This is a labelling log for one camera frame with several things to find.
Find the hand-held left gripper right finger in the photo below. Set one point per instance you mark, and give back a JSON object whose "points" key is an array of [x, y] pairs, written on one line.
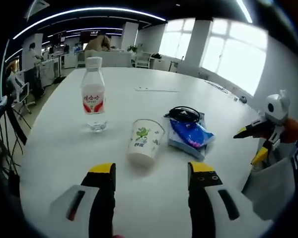
{"points": [[203, 198]]}

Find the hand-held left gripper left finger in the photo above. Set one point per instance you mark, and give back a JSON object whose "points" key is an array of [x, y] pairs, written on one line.
{"points": [[101, 198]]}

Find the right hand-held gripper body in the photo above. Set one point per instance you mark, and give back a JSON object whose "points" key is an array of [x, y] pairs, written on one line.
{"points": [[275, 109]]}

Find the blue plastic snack bag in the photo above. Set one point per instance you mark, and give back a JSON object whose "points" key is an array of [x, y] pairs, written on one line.
{"points": [[178, 144]]}

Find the small blue wrapper packet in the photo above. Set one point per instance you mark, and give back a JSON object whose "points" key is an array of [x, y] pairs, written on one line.
{"points": [[188, 132]]}

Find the white paper cup green print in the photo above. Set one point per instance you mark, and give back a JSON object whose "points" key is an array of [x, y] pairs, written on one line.
{"points": [[144, 143]]}

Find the clear water bottle red label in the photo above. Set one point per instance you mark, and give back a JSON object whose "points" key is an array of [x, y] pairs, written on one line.
{"points": [[94, 99]]}

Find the person's right hand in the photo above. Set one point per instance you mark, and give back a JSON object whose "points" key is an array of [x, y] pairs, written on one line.
{"points": [[295, 130]]}

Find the person's left hand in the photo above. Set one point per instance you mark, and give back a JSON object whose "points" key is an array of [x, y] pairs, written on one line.
{"points": [[119, 236]]}

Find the grey office chair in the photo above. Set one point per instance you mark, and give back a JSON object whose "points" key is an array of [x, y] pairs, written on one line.
{"points": [[270, 183]]}

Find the small black round object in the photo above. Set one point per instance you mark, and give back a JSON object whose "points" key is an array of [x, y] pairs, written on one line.
{"points": [[243, 98]]}

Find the white table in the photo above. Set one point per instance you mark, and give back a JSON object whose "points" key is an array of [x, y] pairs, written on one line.
{"points": [[114, 153]]}

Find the large window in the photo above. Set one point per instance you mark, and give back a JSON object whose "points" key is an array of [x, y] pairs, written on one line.
{"points": [[178, 42], [236, 59]]}

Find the ceiling light strip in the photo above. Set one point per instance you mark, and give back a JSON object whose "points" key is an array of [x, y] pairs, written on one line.
{"points": [[89, 11], [244, 11]]}

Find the black tripod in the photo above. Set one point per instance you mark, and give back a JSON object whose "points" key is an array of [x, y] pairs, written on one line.
{"points": [[13, 121]]}

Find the black bag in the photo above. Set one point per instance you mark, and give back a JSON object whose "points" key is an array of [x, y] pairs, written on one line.
{"points": [[158, 56]]}

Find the white office chair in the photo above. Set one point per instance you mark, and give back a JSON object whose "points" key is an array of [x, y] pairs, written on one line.
{"points": [[144, 59], [21, 91]]}

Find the potted green plant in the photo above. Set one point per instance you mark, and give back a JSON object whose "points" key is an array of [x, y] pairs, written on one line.
{"points": [[134, 48]]}

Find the metal frame stand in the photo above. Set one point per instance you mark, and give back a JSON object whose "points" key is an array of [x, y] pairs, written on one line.
{"points": [[173, 65]]}

